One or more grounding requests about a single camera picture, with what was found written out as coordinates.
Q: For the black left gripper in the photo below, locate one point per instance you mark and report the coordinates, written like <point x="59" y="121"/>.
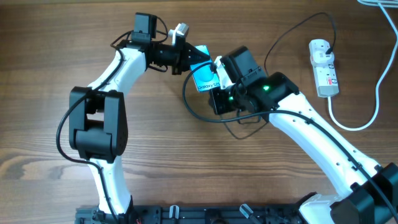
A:
<point x="178" y="58"/>

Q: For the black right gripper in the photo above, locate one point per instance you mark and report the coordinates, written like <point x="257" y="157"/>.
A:
<point x="219" y="101"/>

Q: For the teal screen Galaxy smartphone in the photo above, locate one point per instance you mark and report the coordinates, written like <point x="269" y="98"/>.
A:
<point x="204" y="78"/>

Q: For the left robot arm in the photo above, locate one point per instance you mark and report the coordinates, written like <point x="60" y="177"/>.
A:
<point x="97" y="115"/>

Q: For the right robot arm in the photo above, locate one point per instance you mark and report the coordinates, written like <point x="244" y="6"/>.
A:
<point x="365" y="191"/>

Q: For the white USB charger plug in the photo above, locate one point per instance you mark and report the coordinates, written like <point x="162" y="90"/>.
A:
<point x="319" y="58"/>

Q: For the white power strip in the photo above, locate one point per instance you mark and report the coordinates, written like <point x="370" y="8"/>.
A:
<point x="325" y="77"/>

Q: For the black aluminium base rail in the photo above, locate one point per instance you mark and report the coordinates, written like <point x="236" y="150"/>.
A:
<point x="269" y="214"/>

